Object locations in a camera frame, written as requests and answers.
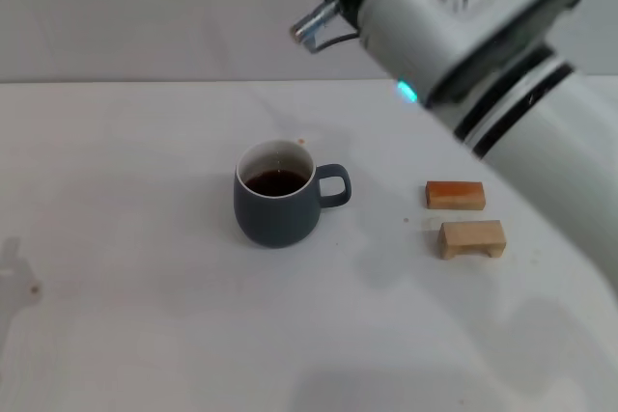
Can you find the dark brown coffee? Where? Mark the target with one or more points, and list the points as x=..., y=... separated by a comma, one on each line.
x=275, y=183

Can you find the dark orange wooden block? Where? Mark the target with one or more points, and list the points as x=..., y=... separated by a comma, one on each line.
x=454, y=196

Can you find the light wooden block with notch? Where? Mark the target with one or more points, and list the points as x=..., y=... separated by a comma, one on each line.
x=470, y=233

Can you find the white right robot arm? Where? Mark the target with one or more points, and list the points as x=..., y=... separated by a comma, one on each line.
x=483, y=21

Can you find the dark grey ceramic cup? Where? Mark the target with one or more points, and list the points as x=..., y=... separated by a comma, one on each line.
x=275, y=219

